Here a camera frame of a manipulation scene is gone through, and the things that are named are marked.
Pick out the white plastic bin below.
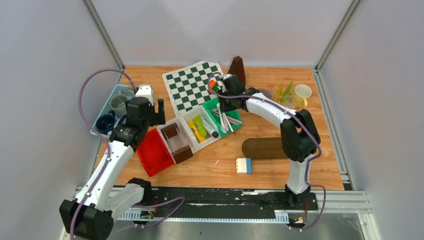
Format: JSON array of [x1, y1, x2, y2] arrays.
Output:
[[156, 117, 192, 163]]

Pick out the cream mug yellow handle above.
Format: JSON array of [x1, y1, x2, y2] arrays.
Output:
[[293, 84, 312, 108]]

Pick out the light blue perforated basket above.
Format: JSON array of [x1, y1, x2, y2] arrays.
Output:
[[90, 84, 137, 137]]

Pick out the red plastic bin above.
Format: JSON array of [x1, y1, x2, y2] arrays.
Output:
[[136, 129, 175, 177]]

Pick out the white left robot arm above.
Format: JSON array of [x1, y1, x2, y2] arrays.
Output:
[[59, 96, 166, 240]]

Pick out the purple mug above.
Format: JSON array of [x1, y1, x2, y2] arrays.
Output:
[[258, 88, 272, 100]]

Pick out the white blue toy brick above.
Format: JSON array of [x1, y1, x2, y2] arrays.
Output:
[[235, 158, 253, 175]]

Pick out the yellow toothpaste tube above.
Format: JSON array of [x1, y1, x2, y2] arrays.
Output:
[[273, 82, 284, 103]]

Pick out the white toothbrush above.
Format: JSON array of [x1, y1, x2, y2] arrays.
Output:
[[217, 106, 234, 133]]

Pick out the green white chessboard mat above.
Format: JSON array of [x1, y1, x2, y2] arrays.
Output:
[[162, 61, 223, 116]]

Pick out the brown wooden metronome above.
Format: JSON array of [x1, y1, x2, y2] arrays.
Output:
[[227, 55, 246, 86]]

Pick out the dark wooden oval tray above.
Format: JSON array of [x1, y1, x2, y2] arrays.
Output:
[[241, 137, 288, 159]]

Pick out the green plastic bin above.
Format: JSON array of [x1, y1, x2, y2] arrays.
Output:
[[202, 97, 242, 138]]

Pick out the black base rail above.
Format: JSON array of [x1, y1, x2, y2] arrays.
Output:
[[141, 187, 319, 220]]

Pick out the orange toy block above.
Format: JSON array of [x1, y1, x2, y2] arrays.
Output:
[[208, 80, 217, 89]]

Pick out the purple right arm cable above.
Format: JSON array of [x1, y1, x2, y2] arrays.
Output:
[[207, 71, 327, 232]]

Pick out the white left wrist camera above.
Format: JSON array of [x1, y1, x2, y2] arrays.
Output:
[[135, 84, 155, 106]]

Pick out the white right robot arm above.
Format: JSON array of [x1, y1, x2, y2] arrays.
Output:
[[215, 74, 322, 209]]

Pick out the grey mug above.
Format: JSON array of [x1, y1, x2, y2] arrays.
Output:
[[109, 94, 128, 119]]

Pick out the dark blue mug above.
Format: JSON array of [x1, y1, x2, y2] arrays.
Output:
[[95, 114, 116, 135]]

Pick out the white toothpaste tube black cap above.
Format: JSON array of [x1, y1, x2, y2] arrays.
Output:
[[200, 116, 220, 139]]

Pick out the brown wooden block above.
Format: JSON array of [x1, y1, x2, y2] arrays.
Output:
[[172, 145, 194, 164], [160, 123, 180, 140]]

